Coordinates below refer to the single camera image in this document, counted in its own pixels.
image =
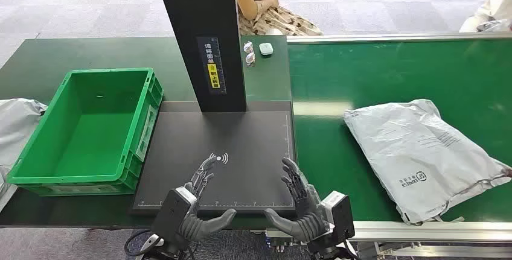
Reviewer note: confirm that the grey plastic parcel bag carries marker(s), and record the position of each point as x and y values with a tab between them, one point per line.
16	130

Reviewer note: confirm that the black weighing scale platform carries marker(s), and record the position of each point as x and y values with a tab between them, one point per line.
240	142

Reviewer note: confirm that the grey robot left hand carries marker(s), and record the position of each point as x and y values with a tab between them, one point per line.
208	224

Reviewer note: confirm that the black yellow column label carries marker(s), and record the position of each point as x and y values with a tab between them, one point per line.
212	66

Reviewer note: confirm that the person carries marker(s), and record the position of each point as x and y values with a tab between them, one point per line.
276	18
492	10

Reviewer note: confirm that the clear frame eyeglasses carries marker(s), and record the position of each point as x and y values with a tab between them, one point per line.
250	57

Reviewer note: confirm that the white earbuds case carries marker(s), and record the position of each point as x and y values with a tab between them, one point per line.
266	48

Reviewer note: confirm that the green conveyor belt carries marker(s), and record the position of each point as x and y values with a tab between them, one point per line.
380	74

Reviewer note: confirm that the grey courier package bag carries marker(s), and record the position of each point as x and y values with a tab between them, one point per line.
420	150

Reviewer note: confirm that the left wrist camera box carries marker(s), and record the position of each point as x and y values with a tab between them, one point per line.
172	214

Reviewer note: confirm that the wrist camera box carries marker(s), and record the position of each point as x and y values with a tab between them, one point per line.
172	214
340	214

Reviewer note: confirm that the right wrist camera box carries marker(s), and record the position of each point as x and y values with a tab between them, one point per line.
340	214

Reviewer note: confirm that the dark green table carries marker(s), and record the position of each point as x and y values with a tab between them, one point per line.
60	56

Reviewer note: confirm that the aluminium conveyor rail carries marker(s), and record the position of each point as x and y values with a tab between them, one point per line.
400	37
420	232

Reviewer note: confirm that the green plastic crate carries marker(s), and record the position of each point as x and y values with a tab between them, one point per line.
92	130

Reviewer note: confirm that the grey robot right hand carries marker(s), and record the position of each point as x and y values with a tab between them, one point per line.
306	222

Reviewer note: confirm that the grey metal connector bracket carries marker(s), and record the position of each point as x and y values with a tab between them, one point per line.
280	242

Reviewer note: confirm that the black scale column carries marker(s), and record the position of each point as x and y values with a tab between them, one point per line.
200	10

